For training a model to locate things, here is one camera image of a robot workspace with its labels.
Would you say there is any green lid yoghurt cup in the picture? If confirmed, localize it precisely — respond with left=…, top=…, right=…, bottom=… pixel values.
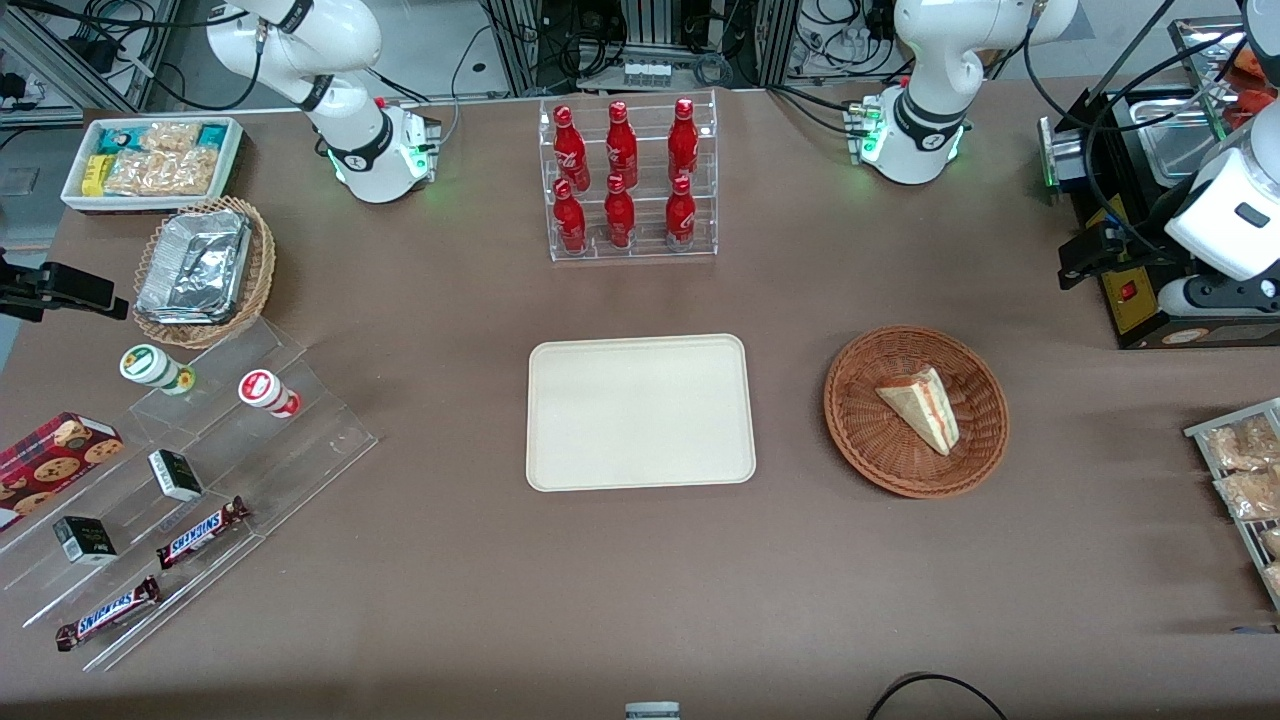
left=119, top=344, right=196, bottom=396

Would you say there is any clear acrylic bottle rack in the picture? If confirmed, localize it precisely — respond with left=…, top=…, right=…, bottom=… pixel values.
left=538, top=88, right=719, bottom=263

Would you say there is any oval light wicker basket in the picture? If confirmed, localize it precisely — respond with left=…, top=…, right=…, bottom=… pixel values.
left=132, top=196, right=277, bottom=350

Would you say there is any white rectangular snack bin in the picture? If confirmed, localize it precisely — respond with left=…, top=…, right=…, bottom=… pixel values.
left=60, top=117, right=244, bottom=216

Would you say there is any clear acrylic stepped stand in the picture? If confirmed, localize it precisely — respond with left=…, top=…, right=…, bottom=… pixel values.
left=0, top=318, right=379, bottom=673

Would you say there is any small dark green box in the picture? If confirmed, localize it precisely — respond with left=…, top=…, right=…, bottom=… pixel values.
left=53, top=516, right=118, bottom=566
left=148, top=449, right=204, bottom=502

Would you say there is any clear bag of crackers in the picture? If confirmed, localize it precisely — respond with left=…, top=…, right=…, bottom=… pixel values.
left=105, top=150, right=218, bottom=197
left=140, top=122, right=203, bottom=154

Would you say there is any aluminium frame with cables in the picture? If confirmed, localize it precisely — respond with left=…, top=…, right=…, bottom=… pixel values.
left=0, top=0, right=186, bottom=126
left=480, top=0, right=801, bottom=96

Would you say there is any stack of foil trays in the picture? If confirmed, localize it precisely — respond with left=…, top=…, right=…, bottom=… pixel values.
left=136, top=209, right=252, bottom=326

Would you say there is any round brown wicker basket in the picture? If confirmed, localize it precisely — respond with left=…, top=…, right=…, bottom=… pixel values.
left=824, top=325, right=1010, bottom=499

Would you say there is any red lid yoghurt cup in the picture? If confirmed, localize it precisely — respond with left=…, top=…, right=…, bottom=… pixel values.
left=238, top=369, right=302, bottom=419

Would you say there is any cream plastic tray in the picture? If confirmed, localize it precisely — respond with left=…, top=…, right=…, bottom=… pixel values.
left=527, top=334, right=757, bottom=493

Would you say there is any Snickers chocolate bar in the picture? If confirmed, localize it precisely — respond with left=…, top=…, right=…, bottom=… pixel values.
left=156, top=496, right=251, bottom=571
left=55, top=575, right=162, bottom=653

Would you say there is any tartan chocolate chip cookie box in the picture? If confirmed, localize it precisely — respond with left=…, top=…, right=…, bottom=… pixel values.
left=0, top=412, right=124, bottom=531

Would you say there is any red cola bottle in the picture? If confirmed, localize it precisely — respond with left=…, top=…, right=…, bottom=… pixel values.
left=553, top=105, right=587, bottom=191
left=553, top=178, right=587, bottom=253
left=668, top=98, right=699, bottom=186
left=606, top=101, right=638, bottom=189
left=604, top=174, right=636, bottom=249
left=665, top=176, right=697, bottom=249

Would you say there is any black food warmer machine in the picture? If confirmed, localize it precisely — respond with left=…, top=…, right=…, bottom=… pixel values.
left=1040, top=18, right=1280, bottom=351

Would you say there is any black floor cable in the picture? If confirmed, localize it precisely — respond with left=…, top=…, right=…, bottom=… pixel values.
left=865, top=672, right=1011, bottom=720

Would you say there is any triangular sandwich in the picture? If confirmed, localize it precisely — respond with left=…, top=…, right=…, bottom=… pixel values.
left=876, top=366, right=961, bottom=457

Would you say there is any steel warmer pan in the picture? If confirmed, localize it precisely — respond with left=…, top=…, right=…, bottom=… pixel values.
left=1130, top=97, right=1233, bottom=187

